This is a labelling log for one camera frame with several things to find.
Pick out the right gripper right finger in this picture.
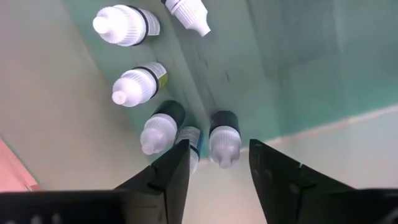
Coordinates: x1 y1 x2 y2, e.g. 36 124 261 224
249 139 398 224

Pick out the small blue food coloring bottle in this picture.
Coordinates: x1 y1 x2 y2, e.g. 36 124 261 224
175 126 202 175

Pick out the small green food coloring bottle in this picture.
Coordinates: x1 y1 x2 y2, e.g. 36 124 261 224
111 61 169 108

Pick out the small dark food coloring bottle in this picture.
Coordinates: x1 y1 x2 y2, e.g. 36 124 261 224
92 4 161 47
139 100 187 156
208 110 242 169

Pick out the small red food coloring bottle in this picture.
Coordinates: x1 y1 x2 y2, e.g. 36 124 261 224
161 0 211 37

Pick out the teal translucent plastic bin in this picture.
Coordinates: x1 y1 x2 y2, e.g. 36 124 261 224
0 0 398 224

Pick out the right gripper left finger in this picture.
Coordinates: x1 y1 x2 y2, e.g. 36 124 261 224
0 139 191 224

